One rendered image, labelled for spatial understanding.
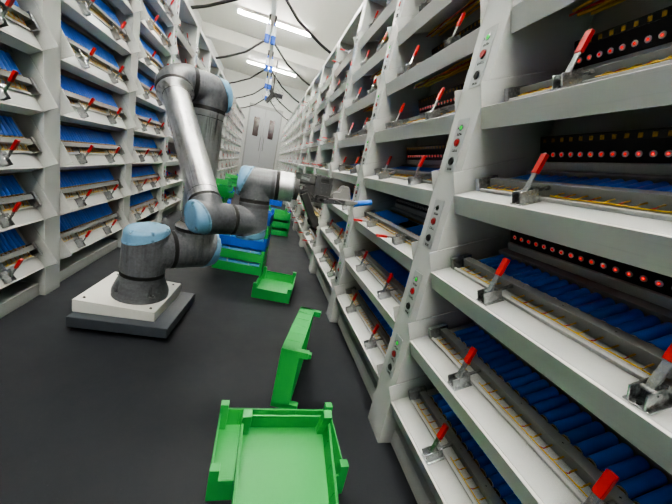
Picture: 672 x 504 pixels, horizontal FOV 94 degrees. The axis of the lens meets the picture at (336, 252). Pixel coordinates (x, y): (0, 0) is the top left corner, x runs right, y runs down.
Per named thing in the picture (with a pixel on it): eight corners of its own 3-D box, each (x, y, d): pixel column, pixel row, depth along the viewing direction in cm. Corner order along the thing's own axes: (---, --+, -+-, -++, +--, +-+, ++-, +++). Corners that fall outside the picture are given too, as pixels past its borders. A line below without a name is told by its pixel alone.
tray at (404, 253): (414, 275, 87) (411, 242, 84) (355, 228, 143) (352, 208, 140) (479, 258, 90) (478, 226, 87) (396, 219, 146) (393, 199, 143)
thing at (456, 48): (481, 48, 73) (480, -24, 69) (386, 96, 130) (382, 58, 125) (555, 37, 76) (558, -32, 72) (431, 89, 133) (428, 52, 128)
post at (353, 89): (310, 273, 220) (368, -8, 179) (308, 268, 229) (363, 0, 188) (337, 276, 225) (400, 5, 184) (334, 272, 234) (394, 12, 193)
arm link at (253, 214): (222, 235, 96) (226, 195, 94) (255, 236, 105) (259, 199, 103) (238, 241, 90) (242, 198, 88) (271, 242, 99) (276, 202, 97)
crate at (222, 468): (204, 502, 65) (209, 472, 63) (218, 424, 83) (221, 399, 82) (341, 494, 72) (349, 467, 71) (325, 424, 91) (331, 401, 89)
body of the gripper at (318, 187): (335, 179, 96) (297, 172, 93) (331, 206, 98) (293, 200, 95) (331, 177, 103) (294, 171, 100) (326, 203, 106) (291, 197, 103)
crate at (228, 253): (212, 255, 188) (214, 242, 186) (221, 246, 207) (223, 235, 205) (262, 264, 192) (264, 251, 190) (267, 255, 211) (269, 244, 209)
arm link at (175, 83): (153, 41, 100) (200, 219, 78) (193, 58, 109) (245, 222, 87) (144, 71, 107) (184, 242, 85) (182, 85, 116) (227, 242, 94)
